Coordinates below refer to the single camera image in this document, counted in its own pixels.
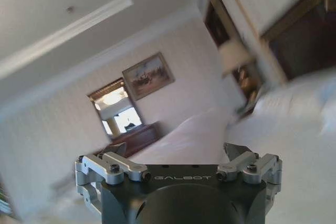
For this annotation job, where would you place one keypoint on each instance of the dark wood dresser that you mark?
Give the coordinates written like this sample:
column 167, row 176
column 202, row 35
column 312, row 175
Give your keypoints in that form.
column 136, row 140

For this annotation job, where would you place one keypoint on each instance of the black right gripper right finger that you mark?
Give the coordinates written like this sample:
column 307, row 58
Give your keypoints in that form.
column 246, row 165

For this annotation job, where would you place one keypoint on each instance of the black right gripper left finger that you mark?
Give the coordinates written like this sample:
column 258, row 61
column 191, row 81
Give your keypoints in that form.
column 110, row 163

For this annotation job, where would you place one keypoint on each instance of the wood framed mirror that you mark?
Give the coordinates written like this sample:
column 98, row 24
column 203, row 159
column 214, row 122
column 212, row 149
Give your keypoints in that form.
column 116, row 107

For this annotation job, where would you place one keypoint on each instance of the framed landscape painting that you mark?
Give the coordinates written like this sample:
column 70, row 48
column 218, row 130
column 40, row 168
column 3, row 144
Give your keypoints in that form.
column 148, row 75

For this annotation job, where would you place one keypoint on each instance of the dark wood headboard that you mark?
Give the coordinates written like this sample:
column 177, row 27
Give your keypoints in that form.
column 302, row 37

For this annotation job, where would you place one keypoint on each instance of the white bed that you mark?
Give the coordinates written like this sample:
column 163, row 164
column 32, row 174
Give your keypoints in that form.
column 236, row 142

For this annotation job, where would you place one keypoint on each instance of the white pillow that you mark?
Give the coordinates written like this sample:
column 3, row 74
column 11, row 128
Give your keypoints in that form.
column 296, row 95

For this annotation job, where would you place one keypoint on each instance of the white table lamp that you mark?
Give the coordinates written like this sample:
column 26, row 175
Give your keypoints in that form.
column 233, row 53

